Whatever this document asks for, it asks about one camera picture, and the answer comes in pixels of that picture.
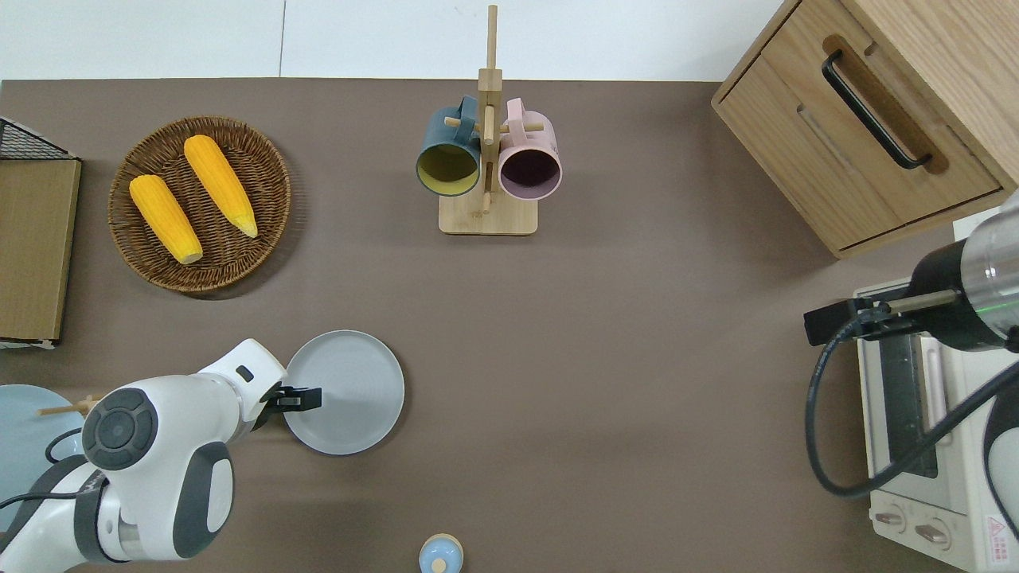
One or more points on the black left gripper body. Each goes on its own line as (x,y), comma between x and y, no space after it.
(302,396)

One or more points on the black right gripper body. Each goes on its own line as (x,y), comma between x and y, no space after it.
(828,322)

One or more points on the gray round plate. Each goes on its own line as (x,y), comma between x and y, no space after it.
(350,394)

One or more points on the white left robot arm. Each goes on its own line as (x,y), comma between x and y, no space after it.
(159,414)

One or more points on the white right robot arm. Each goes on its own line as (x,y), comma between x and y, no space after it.
(995,255)

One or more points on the light blue plate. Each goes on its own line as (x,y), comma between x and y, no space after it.
(24,430)

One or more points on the light wooden drawer cabinet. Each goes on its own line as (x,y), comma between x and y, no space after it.
(876,191)

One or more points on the light blue lidded jar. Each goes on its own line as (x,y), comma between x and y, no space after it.
(434,549)

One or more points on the cream oven knob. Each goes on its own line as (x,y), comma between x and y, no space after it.
(890,519)
(931,533)

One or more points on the white toaster oven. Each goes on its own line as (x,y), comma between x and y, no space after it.
(955,493)

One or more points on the yellow corn cob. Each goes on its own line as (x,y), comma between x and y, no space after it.
(165,219)
(220,185)

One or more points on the brown table mat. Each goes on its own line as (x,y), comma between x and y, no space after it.
(597,358)

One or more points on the thin wooden stick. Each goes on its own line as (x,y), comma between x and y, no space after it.
(64,409)

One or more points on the brown wicker basket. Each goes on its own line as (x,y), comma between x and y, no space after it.
(255,159)

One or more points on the wooden mug tree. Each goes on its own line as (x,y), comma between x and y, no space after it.
(487,219)

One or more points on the teal mug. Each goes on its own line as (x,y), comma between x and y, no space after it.
(438,139)

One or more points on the brown wooden board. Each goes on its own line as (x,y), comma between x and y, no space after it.
(32,247)

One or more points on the pink mug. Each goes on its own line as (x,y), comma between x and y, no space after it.
(532,135)

